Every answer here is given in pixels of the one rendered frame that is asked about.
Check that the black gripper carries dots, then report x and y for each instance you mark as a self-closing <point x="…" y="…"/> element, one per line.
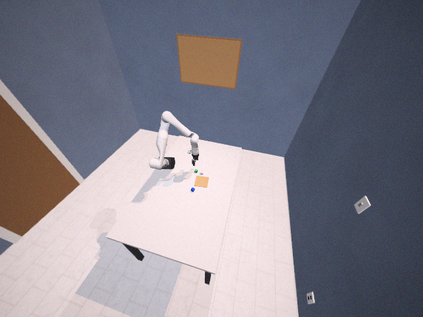
<point x="195" y="157"/>

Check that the tan flat mat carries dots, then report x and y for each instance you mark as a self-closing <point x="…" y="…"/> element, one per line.
<point x="201" y="181"/>

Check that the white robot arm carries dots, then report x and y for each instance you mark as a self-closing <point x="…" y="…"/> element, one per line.
<point x="166" y="119"/>

